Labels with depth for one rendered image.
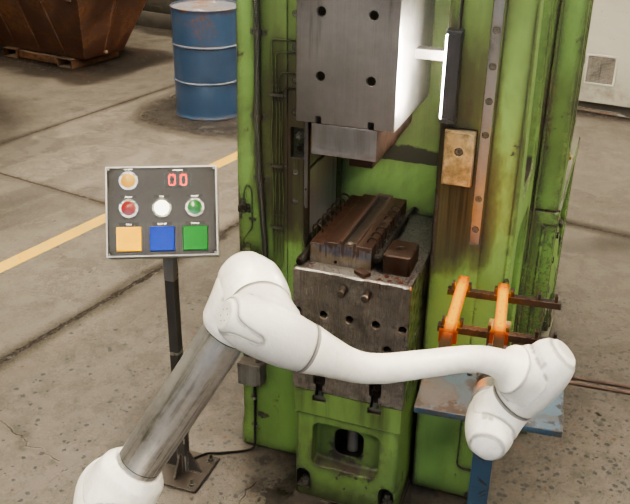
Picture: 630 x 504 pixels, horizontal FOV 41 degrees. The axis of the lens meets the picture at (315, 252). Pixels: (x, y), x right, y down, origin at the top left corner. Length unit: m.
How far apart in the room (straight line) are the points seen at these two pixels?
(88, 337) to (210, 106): 3.38
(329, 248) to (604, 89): 5.33
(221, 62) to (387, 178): 4.15
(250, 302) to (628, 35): 6.29
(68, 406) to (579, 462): 2.04
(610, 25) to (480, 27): 5.19
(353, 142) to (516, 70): 0.50
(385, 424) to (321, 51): 1.21
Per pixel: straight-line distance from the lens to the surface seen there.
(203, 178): 2.65
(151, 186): 2.66
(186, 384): 1.81
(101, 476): 1.95
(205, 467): 3.28
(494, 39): 2.47
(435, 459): 3.13
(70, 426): 3.58
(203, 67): 7.02
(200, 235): 2.63
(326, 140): 2.51
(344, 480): 3.05
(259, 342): 1.57
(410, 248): 2.64
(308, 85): 2.49
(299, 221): 2.81
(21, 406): 3.75
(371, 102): 2.44
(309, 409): 2.91
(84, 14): 8.60
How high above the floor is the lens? 2.12
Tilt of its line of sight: 26 degrees down
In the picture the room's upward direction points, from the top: 1 degrees clockwise
